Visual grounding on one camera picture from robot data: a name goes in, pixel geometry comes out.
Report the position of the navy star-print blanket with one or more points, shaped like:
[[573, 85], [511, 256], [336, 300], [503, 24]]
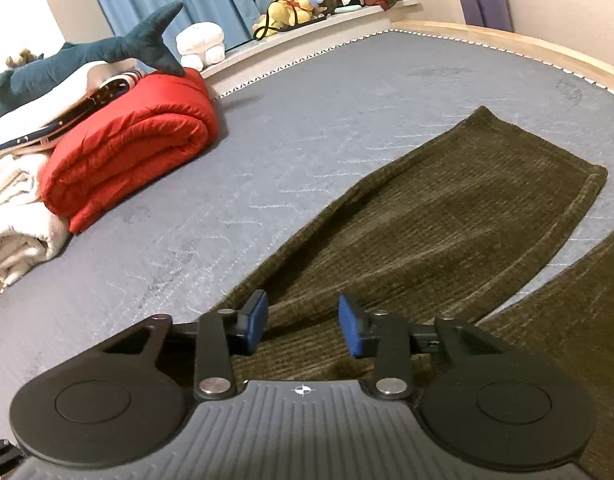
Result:
[[107, 90]]

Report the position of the purple folded mat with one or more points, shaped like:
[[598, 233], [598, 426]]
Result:
[[484, 5]]

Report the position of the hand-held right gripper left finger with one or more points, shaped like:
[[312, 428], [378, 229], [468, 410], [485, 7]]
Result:
[[257, 317]]

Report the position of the white window sill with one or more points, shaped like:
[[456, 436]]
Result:
[[297, 35]]

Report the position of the white pillow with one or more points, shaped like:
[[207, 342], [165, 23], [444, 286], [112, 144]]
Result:
[[47, 105]]

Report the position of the brown plush toy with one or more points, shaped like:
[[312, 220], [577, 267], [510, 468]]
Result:
[[22, 59]]

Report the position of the grey quilted bed mattress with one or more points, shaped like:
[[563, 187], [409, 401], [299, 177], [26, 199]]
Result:
[[337, 85]]

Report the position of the white mushroom plush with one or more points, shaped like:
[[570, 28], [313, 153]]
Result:
[[199, 42]]

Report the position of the blue shark plush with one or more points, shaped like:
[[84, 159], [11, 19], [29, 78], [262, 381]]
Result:
[[62, 65]]

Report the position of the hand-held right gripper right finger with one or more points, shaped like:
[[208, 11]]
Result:
[[349, 322]]

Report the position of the wooden bed frame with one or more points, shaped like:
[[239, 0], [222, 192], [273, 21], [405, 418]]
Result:
[[537, 47]]

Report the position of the white folded blanket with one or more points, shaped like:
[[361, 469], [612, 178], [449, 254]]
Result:
[[17, 210]]

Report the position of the red folded quilt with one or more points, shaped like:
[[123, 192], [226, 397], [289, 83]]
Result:
[[137, 145]]

